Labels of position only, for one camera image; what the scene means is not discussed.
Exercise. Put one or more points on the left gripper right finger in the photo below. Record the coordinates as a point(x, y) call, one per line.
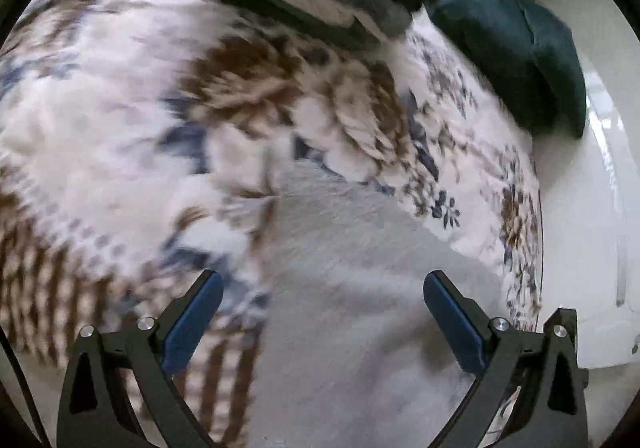
point(539, 370)

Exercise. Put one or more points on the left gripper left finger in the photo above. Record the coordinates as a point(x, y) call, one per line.
point(95, 410)

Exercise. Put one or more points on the grey fleece pants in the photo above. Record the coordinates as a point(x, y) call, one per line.
point(351, 357)

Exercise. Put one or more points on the white bed headboard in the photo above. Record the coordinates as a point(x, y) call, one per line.
point(590, 191)

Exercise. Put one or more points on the floral bed blanket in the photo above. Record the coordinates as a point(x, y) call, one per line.
point(143, 141)

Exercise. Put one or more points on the dark teal front pillow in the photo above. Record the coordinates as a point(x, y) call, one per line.
point(526, 53)

